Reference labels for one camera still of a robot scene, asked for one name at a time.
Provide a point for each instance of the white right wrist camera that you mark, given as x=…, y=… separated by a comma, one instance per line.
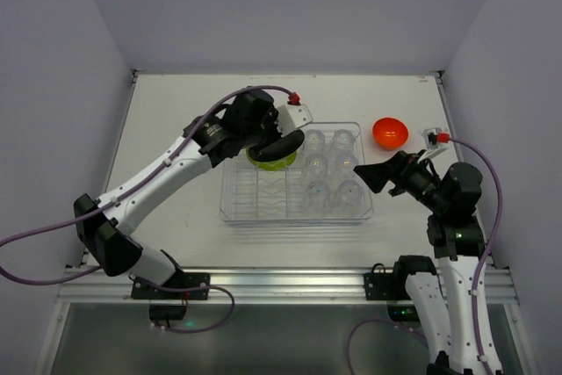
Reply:
x=433, y=147

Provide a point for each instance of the orange plastic bowl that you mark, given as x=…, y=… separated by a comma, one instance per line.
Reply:
x=390, y=133

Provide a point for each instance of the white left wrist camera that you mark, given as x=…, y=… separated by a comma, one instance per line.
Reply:
x=292, y=117

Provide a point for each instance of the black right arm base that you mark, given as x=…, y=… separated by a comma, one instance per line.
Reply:
x=379, y=284

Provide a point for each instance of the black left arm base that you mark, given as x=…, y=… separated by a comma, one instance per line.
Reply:
x=181, y=286

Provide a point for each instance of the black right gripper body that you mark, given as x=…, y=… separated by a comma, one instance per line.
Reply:
x=399, y=173

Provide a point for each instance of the aluminium mounting rail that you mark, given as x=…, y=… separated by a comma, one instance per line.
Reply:
x=250, y=286

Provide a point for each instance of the clear plastic dish rack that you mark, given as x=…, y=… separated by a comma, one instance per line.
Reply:
x=255, y=197

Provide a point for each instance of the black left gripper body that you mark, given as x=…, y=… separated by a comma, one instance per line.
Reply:
x=268, y=133

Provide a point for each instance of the green plate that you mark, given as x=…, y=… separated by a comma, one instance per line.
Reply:
x=274, y=165

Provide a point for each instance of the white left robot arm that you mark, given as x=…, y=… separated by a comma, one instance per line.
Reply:
x=105, y=225

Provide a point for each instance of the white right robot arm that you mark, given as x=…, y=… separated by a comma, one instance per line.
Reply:
x=447, y=289

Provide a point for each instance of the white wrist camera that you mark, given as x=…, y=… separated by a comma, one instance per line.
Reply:
x=292, y=117
x=433, y=147

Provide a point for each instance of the black plate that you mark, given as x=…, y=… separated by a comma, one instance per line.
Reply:
x=280, y=148

